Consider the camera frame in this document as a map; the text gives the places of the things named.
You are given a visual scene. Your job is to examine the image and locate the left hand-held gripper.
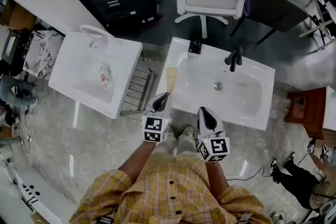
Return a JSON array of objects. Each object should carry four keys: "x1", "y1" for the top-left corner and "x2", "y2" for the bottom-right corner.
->
[{"x1": 141, "y1": 92, "x2": 173, "y2": 144}]

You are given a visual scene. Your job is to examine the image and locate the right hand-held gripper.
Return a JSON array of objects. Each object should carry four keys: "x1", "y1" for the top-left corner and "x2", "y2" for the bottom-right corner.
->
[{"x1": 196, "y1": 106, "x2": 231, "y2": 163}]

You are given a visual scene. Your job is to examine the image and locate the beige toiletry item tube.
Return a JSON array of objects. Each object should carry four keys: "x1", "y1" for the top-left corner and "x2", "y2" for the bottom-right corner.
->
[{"x1": 166, "y1": 66, "x2": 180, "y2": 94}]

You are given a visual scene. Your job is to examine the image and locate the person's left forearm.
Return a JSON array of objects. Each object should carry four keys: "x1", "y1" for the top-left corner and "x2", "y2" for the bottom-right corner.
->
[{"x1": 117, "y1": 141, "x2": 158, "y2": 185}]

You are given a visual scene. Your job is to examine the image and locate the person's right forearm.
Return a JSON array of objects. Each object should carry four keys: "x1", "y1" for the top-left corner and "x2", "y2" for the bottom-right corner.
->
[{"x1": 205, "y1": 160, "x2": 229, "y2": 194}]

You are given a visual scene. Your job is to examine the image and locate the white sink counter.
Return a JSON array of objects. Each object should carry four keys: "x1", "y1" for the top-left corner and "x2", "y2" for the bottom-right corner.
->
[{"x1": 162, "y1": 37, "x2": 276, "y2": 132}]

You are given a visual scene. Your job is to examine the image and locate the metal towel rack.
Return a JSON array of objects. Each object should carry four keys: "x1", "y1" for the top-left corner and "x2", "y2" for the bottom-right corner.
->
[{"x1": 120, "y1": 59, "x2": 156, "y2": 117}]

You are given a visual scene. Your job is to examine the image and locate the person's beige shoes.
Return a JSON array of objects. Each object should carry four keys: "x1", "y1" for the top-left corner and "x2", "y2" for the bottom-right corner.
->
[{"x1": 160, "y1": 125, "x2": 198, "y2": 157}]

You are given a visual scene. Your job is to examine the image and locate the clear plastic bottle red label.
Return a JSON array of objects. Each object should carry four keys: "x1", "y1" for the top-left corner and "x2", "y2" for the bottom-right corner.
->
[{"x1": 98, "y1": 62, "x2": 114, "y2": 90}]

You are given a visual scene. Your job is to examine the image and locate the black soap dispenser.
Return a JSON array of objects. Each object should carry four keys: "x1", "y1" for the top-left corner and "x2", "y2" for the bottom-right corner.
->
[{"x1": 188, "y1": 39, "x2": 203, "y2": 58}]

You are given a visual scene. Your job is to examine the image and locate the black faucet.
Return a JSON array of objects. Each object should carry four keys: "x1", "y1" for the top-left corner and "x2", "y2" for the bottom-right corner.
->
[{"x1": 224, "y1": 45, "x2": 244, "y2": 73}]

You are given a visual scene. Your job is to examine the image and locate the yellow plaid shirt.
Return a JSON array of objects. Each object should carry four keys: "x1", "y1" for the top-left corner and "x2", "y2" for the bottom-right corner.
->
[{"x1": 68, "y1": 151, "x2": 274, "y2": 224}]

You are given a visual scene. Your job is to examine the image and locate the white square basin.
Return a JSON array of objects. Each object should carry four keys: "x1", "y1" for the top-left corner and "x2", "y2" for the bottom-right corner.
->
[{"x1": 48, "y1": 30, "x2": 143, "y2": 120}]

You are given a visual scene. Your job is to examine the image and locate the white curved faucet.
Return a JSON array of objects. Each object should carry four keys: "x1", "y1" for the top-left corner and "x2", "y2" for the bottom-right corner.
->
[{"x1": 79, "y1": 24, "x2": 109, "y2": 48}]

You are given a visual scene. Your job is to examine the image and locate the red wooden cabinet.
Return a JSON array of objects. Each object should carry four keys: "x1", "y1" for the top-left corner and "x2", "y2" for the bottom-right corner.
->
[{"x1": 283, "y1": 87, "x2": 328, "y2": 140}]

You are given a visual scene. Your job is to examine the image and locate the dark grey chair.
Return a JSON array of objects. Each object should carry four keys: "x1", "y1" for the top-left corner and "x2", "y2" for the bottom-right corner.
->
[{"x1": 230, "y1": 0, "x2": 309, "y2": 46}]

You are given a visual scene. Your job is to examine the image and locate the marble pattern panel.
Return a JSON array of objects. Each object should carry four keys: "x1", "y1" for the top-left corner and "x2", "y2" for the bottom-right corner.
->
[{"x1": 23, "y1": 29, "x2": 66, "y2": 80}]

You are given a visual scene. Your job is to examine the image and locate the white basin with black holes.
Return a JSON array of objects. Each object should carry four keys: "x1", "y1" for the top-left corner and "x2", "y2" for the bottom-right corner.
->
[{"x1": 12, "y1": 169, "x2": 65, "y2": 224}]

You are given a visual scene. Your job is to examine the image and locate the black floor cable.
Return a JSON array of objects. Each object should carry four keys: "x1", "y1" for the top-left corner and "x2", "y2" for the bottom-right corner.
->
[{"x1": 226, "y1": 166, "x2": 275, "y2": 182}]

